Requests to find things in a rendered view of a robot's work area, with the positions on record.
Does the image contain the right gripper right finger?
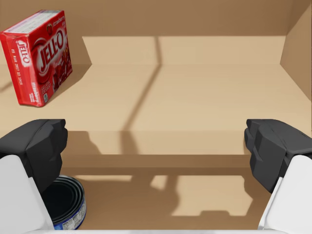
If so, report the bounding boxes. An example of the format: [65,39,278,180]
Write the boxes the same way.
[244,118,312,230]

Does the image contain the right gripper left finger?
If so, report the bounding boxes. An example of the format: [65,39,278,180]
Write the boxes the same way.
[0,118,68,231]

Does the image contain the blue flat can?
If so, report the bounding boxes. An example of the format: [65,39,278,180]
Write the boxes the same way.
[41,175,87,230]

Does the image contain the red carton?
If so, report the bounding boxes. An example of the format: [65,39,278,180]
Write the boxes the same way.
[0,9,73,107]

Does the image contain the pale wooden shelf unit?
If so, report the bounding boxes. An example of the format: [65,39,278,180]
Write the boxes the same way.
[0,0,312,231]

